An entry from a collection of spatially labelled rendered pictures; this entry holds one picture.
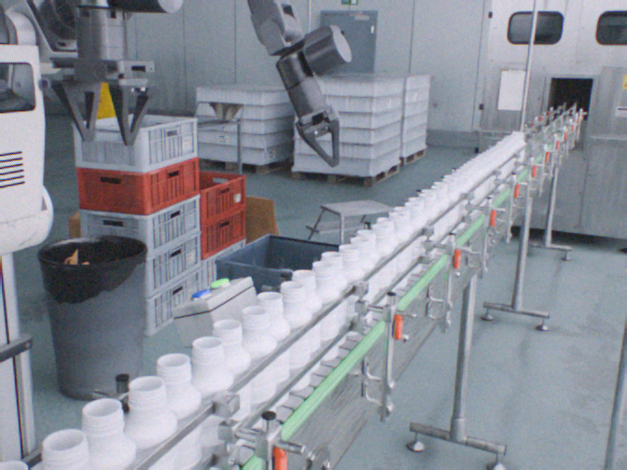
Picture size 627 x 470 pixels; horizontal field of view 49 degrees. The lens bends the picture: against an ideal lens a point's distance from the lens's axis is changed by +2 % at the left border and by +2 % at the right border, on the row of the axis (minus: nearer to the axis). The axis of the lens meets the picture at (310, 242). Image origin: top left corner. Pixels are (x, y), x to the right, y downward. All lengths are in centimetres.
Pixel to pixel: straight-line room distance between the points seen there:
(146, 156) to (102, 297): 86
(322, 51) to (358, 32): 1081
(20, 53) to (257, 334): 70
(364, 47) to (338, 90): 413
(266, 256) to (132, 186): 158
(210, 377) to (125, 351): 231
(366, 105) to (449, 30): 407
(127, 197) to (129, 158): 20
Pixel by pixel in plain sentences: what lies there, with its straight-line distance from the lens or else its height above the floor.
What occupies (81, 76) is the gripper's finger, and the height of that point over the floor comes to 147.
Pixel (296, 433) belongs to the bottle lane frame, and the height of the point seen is 98.
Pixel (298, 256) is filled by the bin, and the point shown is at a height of 89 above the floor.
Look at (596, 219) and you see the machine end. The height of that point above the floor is 25.
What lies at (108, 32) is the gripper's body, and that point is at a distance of 86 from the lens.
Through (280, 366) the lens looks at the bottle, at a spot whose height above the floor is 107.
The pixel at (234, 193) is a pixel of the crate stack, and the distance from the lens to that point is 459.
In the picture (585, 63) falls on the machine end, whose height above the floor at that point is 142.
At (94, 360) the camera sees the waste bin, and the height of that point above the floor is 20.
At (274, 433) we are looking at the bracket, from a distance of 81.
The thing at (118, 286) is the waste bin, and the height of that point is 52.
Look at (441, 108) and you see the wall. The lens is 1163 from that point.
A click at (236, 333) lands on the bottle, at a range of 88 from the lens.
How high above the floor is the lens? 151
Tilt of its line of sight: 16 degrees down
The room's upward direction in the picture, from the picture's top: 1 degrees clockwise
